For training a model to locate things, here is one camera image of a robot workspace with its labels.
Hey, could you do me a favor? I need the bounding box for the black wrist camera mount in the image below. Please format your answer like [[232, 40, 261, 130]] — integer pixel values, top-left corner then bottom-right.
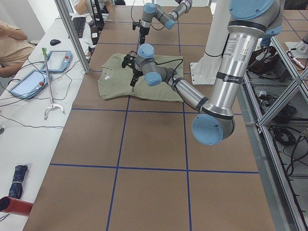
[[132, 20, 141, 30], [121, 51, 137, 69]]

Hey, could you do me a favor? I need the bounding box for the seated person beige shirt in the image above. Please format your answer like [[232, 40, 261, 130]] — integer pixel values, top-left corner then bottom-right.
[[0, 21, 35, 78]]

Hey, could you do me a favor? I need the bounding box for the near blue teach pendant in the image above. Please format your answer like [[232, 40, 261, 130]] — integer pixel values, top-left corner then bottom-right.
[[9, 70, 52, 99]]

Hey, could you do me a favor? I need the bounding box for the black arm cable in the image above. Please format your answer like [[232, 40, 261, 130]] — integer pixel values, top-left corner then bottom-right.
[[154, 57, 184, 80]]

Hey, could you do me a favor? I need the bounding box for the olive green long-sleeve shirt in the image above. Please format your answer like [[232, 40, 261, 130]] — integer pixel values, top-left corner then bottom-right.
[[98, 53, 183, 103]]

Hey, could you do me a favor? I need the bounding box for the aluminium frame rail structure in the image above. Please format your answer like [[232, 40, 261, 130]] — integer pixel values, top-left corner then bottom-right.
[[241, 31, 308, 231]]

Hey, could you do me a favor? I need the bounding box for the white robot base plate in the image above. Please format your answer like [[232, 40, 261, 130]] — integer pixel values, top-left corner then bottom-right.
[[190, 0, 230, 85]]

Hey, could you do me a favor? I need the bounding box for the red fire extinguisher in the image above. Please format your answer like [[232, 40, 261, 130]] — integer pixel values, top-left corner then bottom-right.
[[0, 196, 33, 217]]

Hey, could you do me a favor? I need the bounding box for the far blue teach pendant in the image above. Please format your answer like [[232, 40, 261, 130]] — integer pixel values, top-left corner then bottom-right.
[[42, 48, 72, 74]]

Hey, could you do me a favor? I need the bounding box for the black computer mouse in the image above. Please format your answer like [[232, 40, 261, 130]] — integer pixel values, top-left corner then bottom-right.
[[50, 39, 61, 46]]

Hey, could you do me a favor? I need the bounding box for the blue teach pendant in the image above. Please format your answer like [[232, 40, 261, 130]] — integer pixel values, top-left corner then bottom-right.
[[9, 70, 52, 99], [42, 48, 72, 74]]

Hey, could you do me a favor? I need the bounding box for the grey aluminium frame post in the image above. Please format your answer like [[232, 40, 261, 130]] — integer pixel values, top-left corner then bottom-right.
[[54, 0, 90, 74]]

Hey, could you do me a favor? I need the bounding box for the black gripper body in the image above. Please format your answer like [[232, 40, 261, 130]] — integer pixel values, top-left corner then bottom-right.
[[132, 66, 142, 79], [140, 26, 150, 39]]

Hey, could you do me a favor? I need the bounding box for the black computer keyboard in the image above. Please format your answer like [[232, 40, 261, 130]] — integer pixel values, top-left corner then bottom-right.
[[72, 17, 86, 38]]

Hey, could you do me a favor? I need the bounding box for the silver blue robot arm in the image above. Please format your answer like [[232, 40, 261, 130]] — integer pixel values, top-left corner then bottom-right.
[[136, 0, 193, 45], [122, 0, 284, 145]]

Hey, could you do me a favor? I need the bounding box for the dark folded umbrella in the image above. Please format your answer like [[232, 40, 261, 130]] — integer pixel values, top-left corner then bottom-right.
[[8, 165, 28, 199]]

